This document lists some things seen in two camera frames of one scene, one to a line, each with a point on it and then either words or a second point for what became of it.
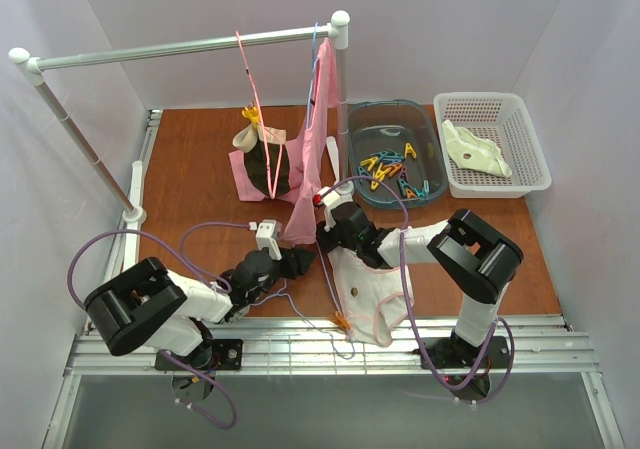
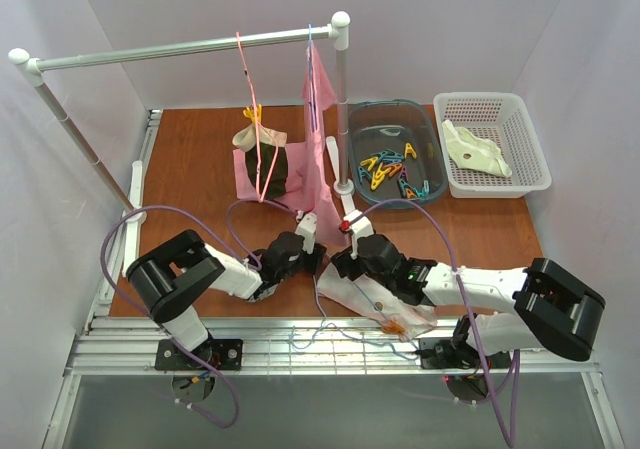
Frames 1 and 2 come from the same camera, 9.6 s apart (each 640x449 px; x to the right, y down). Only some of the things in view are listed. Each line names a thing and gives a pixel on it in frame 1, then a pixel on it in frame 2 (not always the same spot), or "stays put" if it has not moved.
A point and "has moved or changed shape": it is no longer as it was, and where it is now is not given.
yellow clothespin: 372,160 stays put
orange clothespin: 396,167 stays put
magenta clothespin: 403,173 stays put
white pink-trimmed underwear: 373,298 has moved or changed shape
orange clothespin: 339,319 -> 393,327
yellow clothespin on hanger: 252,114 stays put
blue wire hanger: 327,274 -> 381,316
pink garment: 300,228 has moved or changed shape
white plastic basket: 490,146 stays put
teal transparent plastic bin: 399,141 stays put
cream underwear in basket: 472,153 stays put
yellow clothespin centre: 379,174 stays put
